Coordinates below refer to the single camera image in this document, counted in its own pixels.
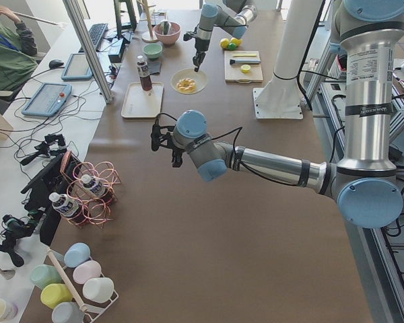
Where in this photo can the blue teach pendant far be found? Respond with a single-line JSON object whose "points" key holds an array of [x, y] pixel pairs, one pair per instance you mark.
{"points": [[77, 68]]}

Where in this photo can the white plate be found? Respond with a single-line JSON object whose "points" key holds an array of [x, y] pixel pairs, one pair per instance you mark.
{"points": [[200, 77]]}

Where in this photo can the green cup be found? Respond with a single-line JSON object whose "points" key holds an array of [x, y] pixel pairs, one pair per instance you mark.
{"points": [[44, 275]]}

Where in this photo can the steel ice scoop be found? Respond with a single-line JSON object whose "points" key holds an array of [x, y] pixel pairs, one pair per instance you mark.
{"points": [[165, 27]]}

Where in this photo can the bottle in rack rear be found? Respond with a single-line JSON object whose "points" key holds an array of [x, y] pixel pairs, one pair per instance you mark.
{"points": [[96, 188]]}

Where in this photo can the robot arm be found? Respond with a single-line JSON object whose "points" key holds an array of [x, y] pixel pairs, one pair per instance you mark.
{"points": [[214, 16], [254, 134]]}

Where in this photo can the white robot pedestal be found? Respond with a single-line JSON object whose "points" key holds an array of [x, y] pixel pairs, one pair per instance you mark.
{"points": [[280, 97]]}

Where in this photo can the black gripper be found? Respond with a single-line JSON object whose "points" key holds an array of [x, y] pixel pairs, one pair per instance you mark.
{"points": [[199, 46], [177, 157]]}

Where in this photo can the white cup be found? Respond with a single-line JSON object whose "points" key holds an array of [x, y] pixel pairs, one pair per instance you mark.
{"points": [[99, 289]]}

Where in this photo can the blue teach pendant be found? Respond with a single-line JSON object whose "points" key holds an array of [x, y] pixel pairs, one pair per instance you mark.
{"points": [[77, 68], [48, 100]]}

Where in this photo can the green lime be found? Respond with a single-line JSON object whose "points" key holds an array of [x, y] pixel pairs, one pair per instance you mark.
{"points": [[232, 46]]}

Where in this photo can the copper wire bottle rack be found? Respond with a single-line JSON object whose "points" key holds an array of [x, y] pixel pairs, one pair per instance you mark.
{"points": [[96, 211]]}

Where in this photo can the person in green jacket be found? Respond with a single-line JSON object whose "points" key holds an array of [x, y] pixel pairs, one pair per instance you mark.
{"points": [[17, 51]]}

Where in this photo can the yellow plastic knife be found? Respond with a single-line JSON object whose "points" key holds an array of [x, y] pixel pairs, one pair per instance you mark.
{"points": [[244, 55]]}

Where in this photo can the yellow cup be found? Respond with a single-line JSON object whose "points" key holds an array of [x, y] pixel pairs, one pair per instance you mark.
{"points": [[54, 294]]}

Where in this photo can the green bowl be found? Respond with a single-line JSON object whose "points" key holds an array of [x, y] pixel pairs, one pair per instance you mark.
{"points": [[153, 50]]}

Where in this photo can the white serving tray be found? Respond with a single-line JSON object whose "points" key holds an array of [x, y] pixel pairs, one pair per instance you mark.
{"points": [[142, 104]]}

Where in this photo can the yellow lemon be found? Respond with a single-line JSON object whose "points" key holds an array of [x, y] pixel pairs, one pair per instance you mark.
{"points": [[236, 41], [224, 42]]}

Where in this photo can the pink bowl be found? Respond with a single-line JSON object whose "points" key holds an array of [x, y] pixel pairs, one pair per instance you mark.
{"points": [[170, 38]]}

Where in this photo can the grey cup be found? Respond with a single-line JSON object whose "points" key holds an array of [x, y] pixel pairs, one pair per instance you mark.
{"points": [[67, 312]]}

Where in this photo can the bottle in rack front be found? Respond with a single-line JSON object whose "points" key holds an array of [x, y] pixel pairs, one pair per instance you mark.
{"points": [[70, 208]]}

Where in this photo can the grey cloth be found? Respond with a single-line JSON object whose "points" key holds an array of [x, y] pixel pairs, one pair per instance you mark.
{"points": [[154, 66]]}

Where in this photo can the black keyboard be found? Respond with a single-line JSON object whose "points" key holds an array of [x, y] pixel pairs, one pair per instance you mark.
{"points": [[96, 33]]}

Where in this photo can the pink cup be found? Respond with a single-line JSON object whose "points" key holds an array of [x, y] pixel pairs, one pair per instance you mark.
{"points": [[87, 270]]}

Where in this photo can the blue teach pendant near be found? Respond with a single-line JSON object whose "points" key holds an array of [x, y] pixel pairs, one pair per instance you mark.
{"points": [[48, 100]]}

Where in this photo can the wooden cutting board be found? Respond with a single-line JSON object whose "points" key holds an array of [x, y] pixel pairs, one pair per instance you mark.
{"points": [[233, 73]]}

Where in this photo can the aluminium frame post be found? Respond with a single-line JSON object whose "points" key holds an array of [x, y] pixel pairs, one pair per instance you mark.
{"points": [[76, 17]]}

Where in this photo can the half lemon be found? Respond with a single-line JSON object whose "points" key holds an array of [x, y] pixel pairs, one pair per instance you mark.
{"points": [[245, 68]]}

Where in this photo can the blue cup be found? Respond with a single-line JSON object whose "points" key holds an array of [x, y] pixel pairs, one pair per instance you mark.
{"points": [[77, 254]]}

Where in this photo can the wooden mug tree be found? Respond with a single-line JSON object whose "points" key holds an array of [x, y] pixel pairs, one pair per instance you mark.
{"points": [[148, 36]]}

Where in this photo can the braided donut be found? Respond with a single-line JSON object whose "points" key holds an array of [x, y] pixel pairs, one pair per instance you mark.
{"points": [[186, 85]]}

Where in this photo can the bottle in rack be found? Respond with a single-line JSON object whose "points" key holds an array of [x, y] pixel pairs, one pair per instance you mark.
{"points": [[96, 188], [70, 208]]}

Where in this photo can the dark sauce bottle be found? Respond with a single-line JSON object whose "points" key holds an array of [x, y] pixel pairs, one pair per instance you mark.
{"points": [[144, 74]]}

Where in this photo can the black computer mouse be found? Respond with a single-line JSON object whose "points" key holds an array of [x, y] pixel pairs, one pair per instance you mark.
{"points": [[55, 63]]}

